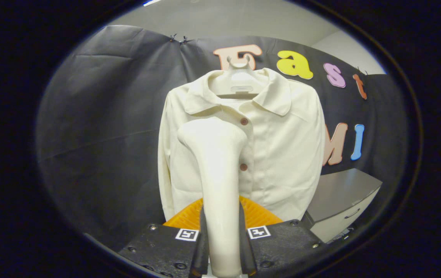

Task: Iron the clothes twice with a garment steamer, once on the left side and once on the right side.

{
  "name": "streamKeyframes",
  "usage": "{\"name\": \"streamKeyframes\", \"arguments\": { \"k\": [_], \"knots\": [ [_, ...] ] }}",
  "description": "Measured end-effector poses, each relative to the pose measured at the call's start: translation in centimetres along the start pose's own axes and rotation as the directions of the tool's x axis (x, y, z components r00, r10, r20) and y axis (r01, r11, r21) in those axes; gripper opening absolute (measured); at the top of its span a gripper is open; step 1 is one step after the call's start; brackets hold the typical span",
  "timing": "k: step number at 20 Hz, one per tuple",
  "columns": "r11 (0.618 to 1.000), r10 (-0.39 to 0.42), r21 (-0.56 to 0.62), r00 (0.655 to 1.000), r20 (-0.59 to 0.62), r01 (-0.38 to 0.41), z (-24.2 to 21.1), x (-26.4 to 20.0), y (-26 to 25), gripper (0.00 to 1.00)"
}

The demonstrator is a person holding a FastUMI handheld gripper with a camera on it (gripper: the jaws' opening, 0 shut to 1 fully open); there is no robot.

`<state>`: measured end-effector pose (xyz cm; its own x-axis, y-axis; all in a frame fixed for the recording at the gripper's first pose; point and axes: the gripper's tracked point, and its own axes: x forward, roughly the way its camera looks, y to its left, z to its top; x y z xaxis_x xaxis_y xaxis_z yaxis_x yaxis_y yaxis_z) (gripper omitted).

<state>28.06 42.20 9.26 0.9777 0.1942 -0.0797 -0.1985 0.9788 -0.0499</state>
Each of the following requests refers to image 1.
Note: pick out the cream button-up shirt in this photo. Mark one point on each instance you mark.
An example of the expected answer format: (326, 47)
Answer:
(282, 154)

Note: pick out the black backdrop cloth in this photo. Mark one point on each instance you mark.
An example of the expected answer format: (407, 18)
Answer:
(100, 135)

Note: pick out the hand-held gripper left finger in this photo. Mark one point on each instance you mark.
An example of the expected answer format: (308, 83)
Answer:
(162, 249)

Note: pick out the white plastic clothes hanger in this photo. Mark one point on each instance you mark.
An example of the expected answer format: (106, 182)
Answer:
(240, 79)

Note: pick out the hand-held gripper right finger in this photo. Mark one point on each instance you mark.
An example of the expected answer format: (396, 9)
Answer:
(282, 247)

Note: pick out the grey and white cabinet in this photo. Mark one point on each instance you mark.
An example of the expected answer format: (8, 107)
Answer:
(340, 197)

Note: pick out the black binder clip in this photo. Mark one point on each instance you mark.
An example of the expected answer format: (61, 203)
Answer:
(184, 39)
(172, 38)

